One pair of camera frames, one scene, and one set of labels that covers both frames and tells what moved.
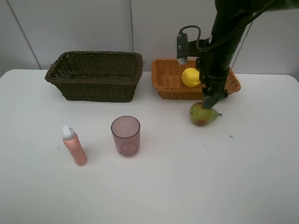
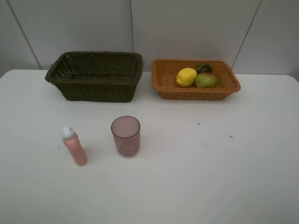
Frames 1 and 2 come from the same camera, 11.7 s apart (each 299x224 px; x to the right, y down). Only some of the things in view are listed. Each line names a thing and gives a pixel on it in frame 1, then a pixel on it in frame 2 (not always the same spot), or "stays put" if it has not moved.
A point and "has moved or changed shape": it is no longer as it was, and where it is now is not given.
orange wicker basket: [167, 77] stays put
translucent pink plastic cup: [126, 131] stays put
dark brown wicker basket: [96, 76] stays put
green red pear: [202, 117] has moved or changed shape
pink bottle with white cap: [74, 145] stays put
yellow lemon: [190, 77] has moved or changed shape
